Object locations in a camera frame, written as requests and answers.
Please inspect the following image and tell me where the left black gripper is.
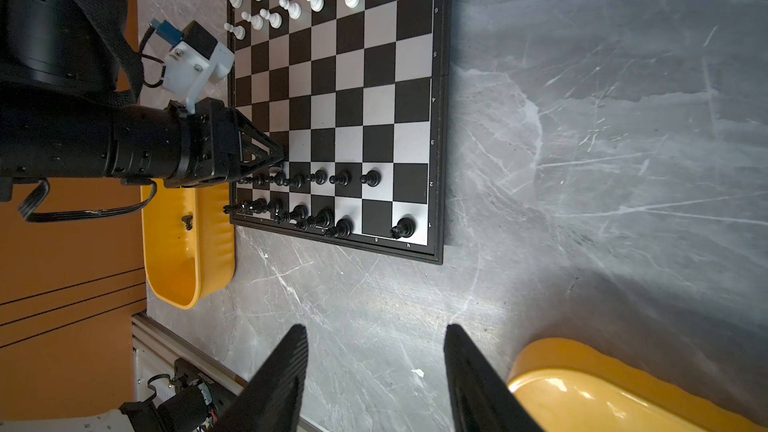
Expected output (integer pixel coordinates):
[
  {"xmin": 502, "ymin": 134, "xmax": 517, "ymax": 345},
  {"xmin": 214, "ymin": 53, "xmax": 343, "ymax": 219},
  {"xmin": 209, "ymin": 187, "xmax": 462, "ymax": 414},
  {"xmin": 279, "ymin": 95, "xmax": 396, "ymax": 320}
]
[{"xmin": 107, "ymin": 98, "xmax": 285, "ymax": 188}]

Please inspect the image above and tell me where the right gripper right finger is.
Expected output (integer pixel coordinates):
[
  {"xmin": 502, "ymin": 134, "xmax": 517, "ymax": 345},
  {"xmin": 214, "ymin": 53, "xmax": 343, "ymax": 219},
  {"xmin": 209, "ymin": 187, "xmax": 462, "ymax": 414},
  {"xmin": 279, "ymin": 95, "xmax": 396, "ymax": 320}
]
[{"xmin": 443, "ymin": 324, "xmax": 542, "ymax": 431}]

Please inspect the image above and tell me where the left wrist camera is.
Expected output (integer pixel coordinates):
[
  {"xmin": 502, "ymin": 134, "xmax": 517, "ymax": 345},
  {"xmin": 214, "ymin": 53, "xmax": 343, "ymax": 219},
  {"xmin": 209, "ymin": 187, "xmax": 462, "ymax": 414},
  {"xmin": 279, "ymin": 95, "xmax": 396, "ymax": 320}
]
[{"xmin": 150, "ymin": 19, "xmax": 235, "ymax": 114}]

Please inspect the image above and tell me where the black white chessboard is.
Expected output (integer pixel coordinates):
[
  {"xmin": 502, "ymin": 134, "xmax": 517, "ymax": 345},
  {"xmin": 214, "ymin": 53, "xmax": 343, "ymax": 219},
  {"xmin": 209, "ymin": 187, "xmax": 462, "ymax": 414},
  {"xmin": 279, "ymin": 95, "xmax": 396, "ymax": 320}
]
[{"xmin": 224, "ymin": 0, "xmax": 451, "ymax": 264}]

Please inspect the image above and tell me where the black pawn in tray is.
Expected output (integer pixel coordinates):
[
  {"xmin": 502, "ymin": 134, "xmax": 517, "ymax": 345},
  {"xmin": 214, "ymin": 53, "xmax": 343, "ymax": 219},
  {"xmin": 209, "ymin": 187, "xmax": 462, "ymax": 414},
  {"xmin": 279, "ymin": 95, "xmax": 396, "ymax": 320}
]
[{"xmin": 181, "ymin": 214, "xmax": 194, "ymax": 231}]

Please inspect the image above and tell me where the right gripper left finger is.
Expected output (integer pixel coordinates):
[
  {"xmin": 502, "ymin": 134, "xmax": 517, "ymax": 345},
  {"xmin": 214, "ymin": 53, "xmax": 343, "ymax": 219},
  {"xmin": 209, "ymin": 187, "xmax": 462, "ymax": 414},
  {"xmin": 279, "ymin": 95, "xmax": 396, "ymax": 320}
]
[{"xmin": 212, "ymin": 324, "xmax": 309, "ymax": 432}]

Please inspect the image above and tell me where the yellow tray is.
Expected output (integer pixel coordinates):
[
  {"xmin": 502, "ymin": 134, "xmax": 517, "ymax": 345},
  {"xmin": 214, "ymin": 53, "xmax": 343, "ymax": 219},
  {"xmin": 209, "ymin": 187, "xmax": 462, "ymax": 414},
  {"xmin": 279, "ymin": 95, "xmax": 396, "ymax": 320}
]
[
  {"xmin": 507, "ymin": 338, "xmax": 767, "ymax": 431},
  {"xmin": 141, "ymin": 183, "xmax": 236, "ymax": 310}
]

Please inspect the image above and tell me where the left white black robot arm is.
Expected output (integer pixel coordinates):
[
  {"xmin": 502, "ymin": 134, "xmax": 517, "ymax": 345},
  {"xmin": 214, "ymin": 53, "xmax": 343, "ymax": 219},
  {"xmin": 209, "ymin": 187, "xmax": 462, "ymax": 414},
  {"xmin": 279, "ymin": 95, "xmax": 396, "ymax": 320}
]
[{"xmin": 1, "ymin": 0, "xmax": 284, "ymax": 222}]

